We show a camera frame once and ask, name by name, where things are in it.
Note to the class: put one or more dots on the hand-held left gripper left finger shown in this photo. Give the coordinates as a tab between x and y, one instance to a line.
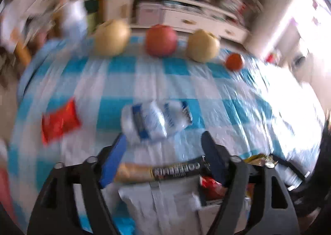
113	157

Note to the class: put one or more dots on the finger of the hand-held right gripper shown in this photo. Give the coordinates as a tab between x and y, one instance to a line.
292	166

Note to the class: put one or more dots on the small yellow pear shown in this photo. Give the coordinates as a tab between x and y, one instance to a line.
203	46

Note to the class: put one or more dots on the yellow wrapper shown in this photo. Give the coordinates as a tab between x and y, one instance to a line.
256	158

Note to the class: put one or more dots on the red apple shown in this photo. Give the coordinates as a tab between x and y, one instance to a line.
161	41

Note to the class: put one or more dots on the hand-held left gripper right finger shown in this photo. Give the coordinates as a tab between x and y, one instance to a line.
213	160

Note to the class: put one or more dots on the orange tangerine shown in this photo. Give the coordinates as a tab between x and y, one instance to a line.
234	62

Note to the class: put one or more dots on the large yellow pear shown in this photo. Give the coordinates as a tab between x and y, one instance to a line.
112	37

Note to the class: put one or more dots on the white cabinet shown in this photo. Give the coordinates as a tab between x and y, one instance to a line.
186	15

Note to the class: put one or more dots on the brown snack bar wrapper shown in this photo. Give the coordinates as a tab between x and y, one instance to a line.
144	173

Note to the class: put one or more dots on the white milk bottle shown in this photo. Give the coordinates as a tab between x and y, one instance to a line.
155	121

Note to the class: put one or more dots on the red snack packet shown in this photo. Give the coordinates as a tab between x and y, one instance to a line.
60	122
210	187

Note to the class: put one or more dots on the blue checkered tablecloth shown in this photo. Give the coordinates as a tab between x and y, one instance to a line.
155	80

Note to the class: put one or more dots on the grey mailer bag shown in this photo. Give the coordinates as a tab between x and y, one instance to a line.
168	204

